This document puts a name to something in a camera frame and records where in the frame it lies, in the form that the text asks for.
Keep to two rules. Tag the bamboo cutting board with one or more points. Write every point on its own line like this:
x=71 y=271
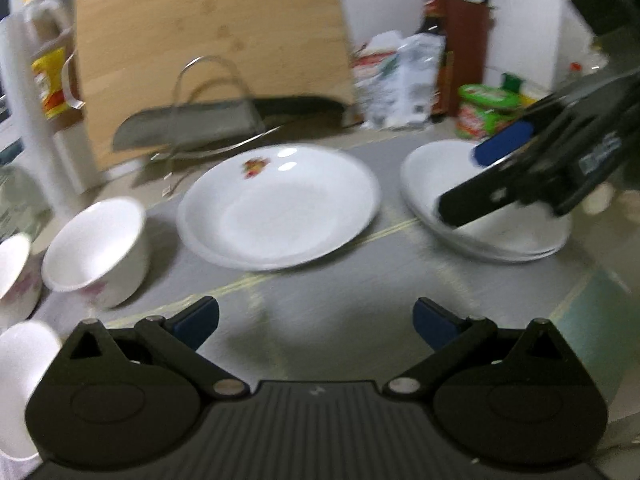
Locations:
x=200 y=35

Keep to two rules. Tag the tall clear film roll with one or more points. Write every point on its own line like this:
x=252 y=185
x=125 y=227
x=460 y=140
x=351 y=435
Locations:
x=40 y=150

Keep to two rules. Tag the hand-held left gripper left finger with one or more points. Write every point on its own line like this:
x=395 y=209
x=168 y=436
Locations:
x=195 y=320

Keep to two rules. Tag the grey and blue checked mat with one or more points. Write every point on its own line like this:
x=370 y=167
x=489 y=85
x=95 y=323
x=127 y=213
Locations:
x=300 y=320

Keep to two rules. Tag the white fruit print plate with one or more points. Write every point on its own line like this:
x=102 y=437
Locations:
x=280 y=210
x=425 y=180
x=510 y=258

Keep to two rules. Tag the red and white seasoning packet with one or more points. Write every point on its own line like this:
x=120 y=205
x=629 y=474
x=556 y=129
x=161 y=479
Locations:
x=370 y=62

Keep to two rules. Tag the small green cap bottle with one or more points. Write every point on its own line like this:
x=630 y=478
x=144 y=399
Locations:
x=511 y=82

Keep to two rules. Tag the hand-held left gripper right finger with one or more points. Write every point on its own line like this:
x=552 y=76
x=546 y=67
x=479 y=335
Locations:
x=435 y=320

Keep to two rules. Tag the green lid sauce jar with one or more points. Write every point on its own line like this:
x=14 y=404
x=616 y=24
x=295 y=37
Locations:
x=480 y=110

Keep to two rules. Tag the brown knife block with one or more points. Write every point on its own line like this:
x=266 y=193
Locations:
x=465 y=50

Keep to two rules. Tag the white bowl with pink flowers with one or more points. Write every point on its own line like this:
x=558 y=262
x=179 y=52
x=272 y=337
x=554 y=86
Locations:
x=15 y=275
x=25 y=385
x=90 y=250

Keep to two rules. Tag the brown liquid jug yellow label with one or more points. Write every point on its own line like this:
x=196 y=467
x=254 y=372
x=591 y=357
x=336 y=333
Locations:
x=50 y=80

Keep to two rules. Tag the silver white seasoning packet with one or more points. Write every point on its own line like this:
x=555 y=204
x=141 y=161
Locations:
x=410 y=75

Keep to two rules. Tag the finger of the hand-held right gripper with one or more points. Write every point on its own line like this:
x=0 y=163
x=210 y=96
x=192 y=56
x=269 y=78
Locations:
x=480 y=202
x=502 y=144

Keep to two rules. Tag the dark soy sauce bottle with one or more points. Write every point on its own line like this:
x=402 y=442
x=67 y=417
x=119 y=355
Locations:
x=435 y=60

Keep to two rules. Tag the clear jar with green lid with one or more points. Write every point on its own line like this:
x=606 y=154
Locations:
x=15 y=200

